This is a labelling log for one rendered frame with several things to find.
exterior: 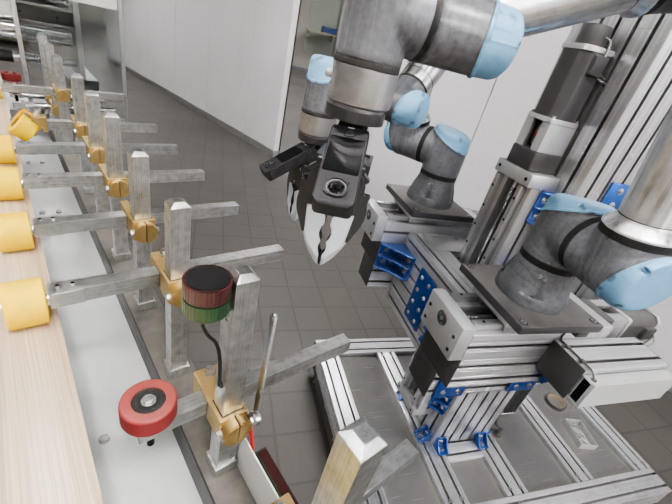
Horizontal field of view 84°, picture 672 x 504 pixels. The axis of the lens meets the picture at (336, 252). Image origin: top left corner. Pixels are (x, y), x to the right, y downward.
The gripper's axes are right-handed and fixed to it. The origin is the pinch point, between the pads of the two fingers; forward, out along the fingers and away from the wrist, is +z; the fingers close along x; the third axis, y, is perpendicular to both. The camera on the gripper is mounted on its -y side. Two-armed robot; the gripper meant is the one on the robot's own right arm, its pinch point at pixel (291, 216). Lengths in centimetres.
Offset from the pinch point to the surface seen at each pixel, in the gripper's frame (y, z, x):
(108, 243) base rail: -39, 34, 48
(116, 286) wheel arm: -37.5, 8.8, -8.8
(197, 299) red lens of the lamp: -29.4, -9.5, -37.5
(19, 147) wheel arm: -59, 9, 63
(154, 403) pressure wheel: -33.9, 13.5, -32.8
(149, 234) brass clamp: -30.0, 9.4, 10.7
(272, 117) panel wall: 137, 59, 359
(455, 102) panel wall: 197, -16, 147
